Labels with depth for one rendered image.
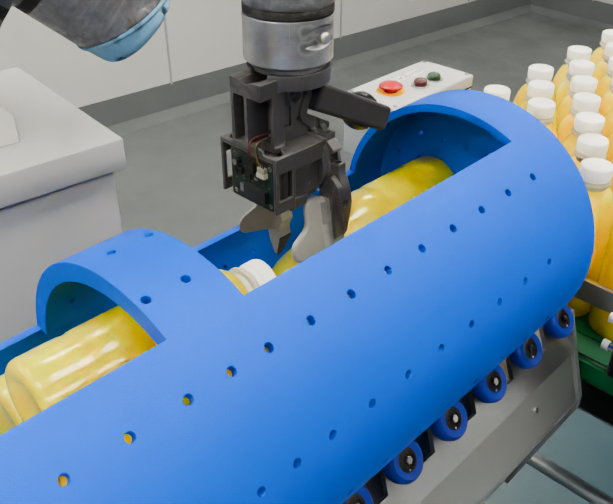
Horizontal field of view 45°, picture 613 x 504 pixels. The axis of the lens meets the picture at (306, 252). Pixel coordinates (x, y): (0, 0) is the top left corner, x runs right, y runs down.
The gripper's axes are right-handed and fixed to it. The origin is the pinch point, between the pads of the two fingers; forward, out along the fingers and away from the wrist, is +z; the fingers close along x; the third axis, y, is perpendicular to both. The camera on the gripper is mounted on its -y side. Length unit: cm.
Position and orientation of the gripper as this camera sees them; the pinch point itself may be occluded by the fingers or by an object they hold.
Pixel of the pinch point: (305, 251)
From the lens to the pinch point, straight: 74.6
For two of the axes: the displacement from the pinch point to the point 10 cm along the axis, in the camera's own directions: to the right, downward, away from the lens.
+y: -7.0, 3.9, -6.0
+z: 0.0, 8.4, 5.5
